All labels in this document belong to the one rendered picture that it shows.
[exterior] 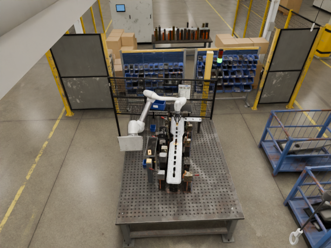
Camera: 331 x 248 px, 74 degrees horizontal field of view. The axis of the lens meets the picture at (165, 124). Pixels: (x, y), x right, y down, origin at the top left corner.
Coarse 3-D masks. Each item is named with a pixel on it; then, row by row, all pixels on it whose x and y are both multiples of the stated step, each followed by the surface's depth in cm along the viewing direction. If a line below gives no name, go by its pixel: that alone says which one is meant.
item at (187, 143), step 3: (186, 141) 334; (189, 141) 334; (186, 144) 338; (189, 144) 338; (186, 147) 343; (189, 147) 343; (186, 150) 347; (186, 153) 351; (189, 153) 360; (183, 156) 354; (186, 156) 355
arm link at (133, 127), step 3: (129, 123) 365; (132, 123) 363; (135, 123) 365; (129, 126) 363; (132, 126) 361; (135, 126) 363; (138, 126) 372; (129, 129) 362; (132, 129) 361; (135, 129) 363; (138, 129) 372; (129, 132) 363; (132, 132) 361; (135, 132) 363
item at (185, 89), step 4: (180, 84) 383; (184, 84) 383; (180, 88) 388; (184, 88) 388; (188, 88) 387; (180, 92) 393; (184, 92) 393; (188, 92) 392; (180, 96) 399; (184, 96) 399; (188, 96) 398
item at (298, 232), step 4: (324, 192) 69; (328, 192) 68; (324, 196) 68; (328, 196) 67; (324, 200) 70; (328, 200) 68; (320, 204) 72; (316, 212) 74; (312, 216) 76; (308, 220) 78; (304, 224) 80; (300, 228) 83; (292, 232) 88; (296, 232) 84; (300, 232) 83; (296, 236) 85; (296, 240) 85; (292, 244) 88
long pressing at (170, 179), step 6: (180, 120) 379; (174, 126) 366; (180, 126) 366; (174, 132) 355; (180, 132) 355; (174, 138) 344; (180, 138) 344; (180, 144) 334; (174, 150) 325; (180, 150) 325; (168, 156) 315; (180, 156) 315; (168, 162) 306; (180, 162) 307; (168, 168) 299; (180, 168) 299; (168, 174) 291; (180, 174) 292; (168, 180) 284; (174, 180) 284; (180, 180) 284
